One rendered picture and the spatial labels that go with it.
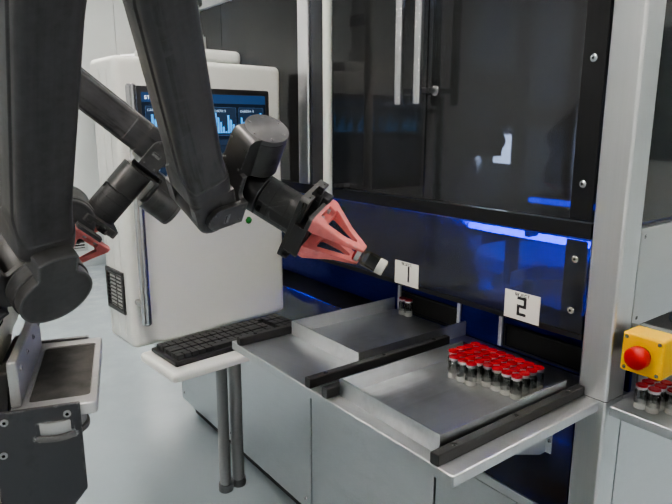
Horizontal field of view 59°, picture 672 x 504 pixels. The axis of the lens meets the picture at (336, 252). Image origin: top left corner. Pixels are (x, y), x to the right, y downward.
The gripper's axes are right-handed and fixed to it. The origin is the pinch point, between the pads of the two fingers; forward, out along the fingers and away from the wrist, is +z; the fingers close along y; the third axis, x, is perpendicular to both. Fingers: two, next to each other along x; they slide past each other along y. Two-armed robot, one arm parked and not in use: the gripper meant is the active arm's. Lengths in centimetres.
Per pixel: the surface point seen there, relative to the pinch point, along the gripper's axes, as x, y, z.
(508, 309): -43, 24, 30
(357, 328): -48, 55, 5
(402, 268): -59, 40, 7
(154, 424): -87, 211, -52
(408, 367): -28, 39, 18
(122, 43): -408, 231, -333
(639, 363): -27, 8, 49
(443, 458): 0.8, 23.8, 26.7
